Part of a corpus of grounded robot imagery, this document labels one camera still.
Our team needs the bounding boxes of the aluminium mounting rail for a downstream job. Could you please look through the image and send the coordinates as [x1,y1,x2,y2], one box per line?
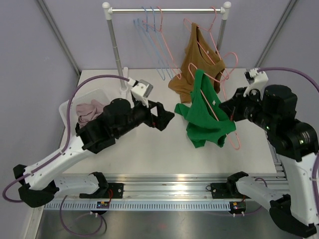
[33,173,306,211]

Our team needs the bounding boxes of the brown tank top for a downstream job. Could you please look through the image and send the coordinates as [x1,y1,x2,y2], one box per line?
[168,22,225,103]

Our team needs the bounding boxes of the light blue wire hanger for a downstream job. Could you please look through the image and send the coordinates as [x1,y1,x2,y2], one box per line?
[137,7,173,81]
[133,6,166,81]

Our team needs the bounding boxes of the green tank top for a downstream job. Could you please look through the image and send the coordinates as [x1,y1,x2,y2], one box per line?
[174,70,236,148]

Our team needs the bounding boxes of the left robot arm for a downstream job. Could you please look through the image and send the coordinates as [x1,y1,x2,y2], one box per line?
[13,98,174,208]

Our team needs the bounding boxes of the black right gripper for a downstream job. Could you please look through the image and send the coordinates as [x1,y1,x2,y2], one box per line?
[220,86,276,131]

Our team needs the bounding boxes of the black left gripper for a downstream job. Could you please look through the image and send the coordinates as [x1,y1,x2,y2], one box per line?
[115,96,174,138]

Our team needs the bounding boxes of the mauve pink tank top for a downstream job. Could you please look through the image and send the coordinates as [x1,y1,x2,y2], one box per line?
[76,100,105,128]

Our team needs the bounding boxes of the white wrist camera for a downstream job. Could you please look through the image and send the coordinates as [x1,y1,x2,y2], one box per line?
[128,77,153,108]
[243,68,269,97]

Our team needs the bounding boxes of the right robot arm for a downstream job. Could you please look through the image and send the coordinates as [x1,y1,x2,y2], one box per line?
[219,85,319,239]

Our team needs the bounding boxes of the metal clothes rack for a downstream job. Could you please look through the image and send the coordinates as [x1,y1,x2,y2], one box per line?
[103,1,233,100]

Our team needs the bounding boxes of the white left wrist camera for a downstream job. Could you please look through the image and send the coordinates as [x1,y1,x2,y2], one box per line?
[128,77,153,108]

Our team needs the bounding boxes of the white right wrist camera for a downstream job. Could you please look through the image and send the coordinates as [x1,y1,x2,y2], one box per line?
[243,68,269,97]

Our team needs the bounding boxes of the white plastic laundry basket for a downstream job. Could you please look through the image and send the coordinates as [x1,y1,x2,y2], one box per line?
[58,88,112,130]

